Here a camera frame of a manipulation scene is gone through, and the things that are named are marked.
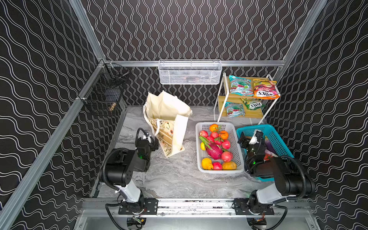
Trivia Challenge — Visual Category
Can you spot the cream canvas grocery bag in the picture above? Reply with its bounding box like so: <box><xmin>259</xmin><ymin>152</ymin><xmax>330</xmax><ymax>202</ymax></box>
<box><xmin>143</xmin><ymin>91</ymin><xmax>193</xmax><ymax>158</ymax></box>

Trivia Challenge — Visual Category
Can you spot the pink dragon fruit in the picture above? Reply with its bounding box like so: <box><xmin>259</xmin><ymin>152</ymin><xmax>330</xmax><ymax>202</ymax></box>
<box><xmin>199</xmin><ymin>136</ymin><xmax>223</xmax><ymax>160</ymax></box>

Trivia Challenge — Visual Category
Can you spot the orange tangerine with leaves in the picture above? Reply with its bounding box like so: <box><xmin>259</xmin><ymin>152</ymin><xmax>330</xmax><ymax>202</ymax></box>
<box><xmin>209</xmin><ymin>124</ymin><xmax>220</xmax><ymax>133</ymax></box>

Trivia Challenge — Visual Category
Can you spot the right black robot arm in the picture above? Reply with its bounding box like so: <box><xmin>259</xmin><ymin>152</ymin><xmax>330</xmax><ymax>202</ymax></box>
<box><xmin>238</xmin><ymin>129</ymin><xmax>315</xmax><ymax>207</ymax></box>

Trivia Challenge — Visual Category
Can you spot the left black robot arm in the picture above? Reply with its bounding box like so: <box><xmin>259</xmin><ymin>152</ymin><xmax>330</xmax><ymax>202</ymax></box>
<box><xmin>99</xmin><ymin>137</ymin><xmax>159</xmax><ymax>203</ymax></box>

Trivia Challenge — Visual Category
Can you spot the small green red snack bag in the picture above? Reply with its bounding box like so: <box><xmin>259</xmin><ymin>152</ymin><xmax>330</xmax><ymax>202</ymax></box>
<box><xmin>225</xmin><ymin>102</ymin><xmax>245</xmax><ymax>117</ymax></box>

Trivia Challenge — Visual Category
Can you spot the green Fox's candy bag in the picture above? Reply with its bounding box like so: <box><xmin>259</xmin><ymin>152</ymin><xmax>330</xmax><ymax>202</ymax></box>
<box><xmin>241</xmin><ymin>98</ymin><xmax>265</xmax><ymax>110</ymax></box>

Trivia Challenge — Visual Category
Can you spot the orange Fox's candy bag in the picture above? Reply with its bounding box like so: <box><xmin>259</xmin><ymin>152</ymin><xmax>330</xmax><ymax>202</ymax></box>
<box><xmin>253</xmin><ymin>80</ymin><xmax>280</xmax><ymax>100</ymax></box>

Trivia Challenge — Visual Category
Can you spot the purple eggplant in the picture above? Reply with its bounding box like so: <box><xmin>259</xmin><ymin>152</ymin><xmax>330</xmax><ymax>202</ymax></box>
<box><xmin>265</xmin><ymin>136</ymin><xmax>277</xmax><ymax>155</ymax></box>

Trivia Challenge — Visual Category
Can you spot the teal plastic vegetable basket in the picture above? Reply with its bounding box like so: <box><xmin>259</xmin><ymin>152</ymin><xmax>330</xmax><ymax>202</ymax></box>
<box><xmin>236</xmin><ymin>124</ymin><xmax>295</xmax><ymax>182</ymax></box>

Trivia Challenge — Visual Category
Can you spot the red apple right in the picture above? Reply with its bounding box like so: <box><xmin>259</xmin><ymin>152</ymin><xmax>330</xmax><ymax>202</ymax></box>
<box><xmin>221</xmin><ymin>140</ymin><xmax>231</xmax><ymax>150</ymax></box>

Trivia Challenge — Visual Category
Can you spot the red apple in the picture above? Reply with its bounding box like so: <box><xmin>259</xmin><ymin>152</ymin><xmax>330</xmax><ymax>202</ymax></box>
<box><xmin>199</xmin><ymin>130</ymin><xmax>209</xmax><ymax>138</ymax></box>
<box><xmin>212</xmin><ymin>162</ymin><xmax>223</xmax><ymax>171</ymax></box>
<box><xmin>221</xmin><ymin>140</ymin><xmax>231</xmax><ymax>150</ymax></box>
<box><xmin>211</xmin><ymin>132</ymin><xmax>219</xmax><ymax>139</ymax></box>

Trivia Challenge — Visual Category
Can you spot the yellow orange mango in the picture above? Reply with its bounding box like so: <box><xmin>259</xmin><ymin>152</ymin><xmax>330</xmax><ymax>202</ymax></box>
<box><xmin>222</xmin><ymin>161</ymin><xmax>237</xmax><ymax>170</ymax></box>

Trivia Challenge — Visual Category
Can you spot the white plastic fruit basket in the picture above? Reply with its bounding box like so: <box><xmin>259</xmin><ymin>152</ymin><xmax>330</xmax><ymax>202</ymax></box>
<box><xmin>195</xmin><ymin>122</ymin><xmax>244</xmax><ymax>174</ymax></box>

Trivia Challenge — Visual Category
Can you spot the red apple middle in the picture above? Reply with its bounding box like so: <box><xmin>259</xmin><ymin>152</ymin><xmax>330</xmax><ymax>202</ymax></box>
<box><xmin>211</xmin><ymin>132</ymin><xmax>219</xmax><ymax>139</ymax></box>

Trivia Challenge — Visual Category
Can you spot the red apple front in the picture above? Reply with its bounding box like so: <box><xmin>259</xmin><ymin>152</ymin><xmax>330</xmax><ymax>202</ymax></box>
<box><xmin>212</xmin><ymin>162</ymin><xmax>223</xmax><ymax>171</ymax></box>

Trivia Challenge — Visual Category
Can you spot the yellow bumpy lemon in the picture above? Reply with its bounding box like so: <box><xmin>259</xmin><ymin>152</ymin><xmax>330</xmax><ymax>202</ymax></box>
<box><xmin>201</xmin><ymin>158</ymin><xmax>214</xmax><ymax>170</ymax></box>

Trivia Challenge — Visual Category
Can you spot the red apple back left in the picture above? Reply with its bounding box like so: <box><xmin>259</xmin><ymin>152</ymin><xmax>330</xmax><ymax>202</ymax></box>
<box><xmin>199</xmin><ymin>130</ymin><xmax>209</xmax><ymax>138</ymax></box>

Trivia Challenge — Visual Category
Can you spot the white wooden two-tier shelf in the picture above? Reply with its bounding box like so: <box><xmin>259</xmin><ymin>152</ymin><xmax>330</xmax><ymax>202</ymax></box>
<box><xmin>213</xmin><ymin>72</ymin><xmax>280</xmax><ymax>125</ymax></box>

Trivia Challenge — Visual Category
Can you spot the small yellow lemon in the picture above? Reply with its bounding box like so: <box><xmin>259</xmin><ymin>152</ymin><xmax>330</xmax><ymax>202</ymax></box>
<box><xmin>200</xmin><ymin>142</ymin><xmax>206</xmax><ymax>151</ymax></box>

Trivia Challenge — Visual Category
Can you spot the black wire wall basket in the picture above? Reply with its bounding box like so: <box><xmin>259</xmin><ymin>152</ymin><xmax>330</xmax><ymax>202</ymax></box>
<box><xmin>81</xmin><ymin>63</ymin><xmax>131</xmax><ymax>117</ymax></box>

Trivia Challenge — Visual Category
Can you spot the white wire wall basket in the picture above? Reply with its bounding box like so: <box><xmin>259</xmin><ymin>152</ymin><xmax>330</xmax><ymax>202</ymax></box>
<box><xmin>158</xmin><ymin>59</ymin><xmax>222</xmax><ymax>85</ymax></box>

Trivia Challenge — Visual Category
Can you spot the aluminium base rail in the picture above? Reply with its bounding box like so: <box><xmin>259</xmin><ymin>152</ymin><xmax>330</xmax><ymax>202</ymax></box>
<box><xmin>79</xmin><ymin>198</ymin><xmax>312</xmax><ymax>218</ymax></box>

